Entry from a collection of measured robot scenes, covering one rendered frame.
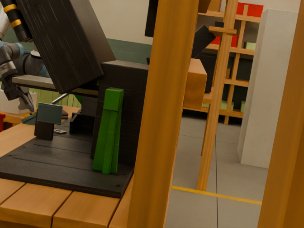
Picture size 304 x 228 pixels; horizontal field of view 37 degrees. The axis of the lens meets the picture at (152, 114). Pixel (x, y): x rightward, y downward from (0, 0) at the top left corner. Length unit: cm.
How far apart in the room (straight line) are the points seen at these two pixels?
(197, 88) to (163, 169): 22
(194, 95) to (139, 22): 808
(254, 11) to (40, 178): 747
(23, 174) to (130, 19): 798
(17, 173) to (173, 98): 57
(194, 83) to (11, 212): 56
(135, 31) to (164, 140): 817
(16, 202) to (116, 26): 817
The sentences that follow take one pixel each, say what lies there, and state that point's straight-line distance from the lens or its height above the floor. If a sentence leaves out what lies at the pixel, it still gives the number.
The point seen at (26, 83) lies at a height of 112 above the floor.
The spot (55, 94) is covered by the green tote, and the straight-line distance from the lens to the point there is 285.
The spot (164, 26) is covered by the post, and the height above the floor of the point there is 137.
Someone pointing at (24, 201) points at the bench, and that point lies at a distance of 125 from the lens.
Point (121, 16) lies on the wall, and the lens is 928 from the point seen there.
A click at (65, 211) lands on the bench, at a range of 120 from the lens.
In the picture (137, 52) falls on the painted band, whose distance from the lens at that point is 919.
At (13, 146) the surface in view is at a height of 90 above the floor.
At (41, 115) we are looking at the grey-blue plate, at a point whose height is 99.
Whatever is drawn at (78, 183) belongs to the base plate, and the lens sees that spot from 135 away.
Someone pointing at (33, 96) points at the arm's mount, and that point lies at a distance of 264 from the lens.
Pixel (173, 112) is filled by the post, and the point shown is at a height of 118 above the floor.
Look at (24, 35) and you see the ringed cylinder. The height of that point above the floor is 129.
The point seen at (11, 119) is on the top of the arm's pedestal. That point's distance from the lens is 248.
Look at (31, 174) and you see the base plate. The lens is 139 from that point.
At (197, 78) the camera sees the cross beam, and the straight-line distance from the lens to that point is 114.
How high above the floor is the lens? 134
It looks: 9 degrees down
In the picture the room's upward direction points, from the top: 8 degrees clockwise
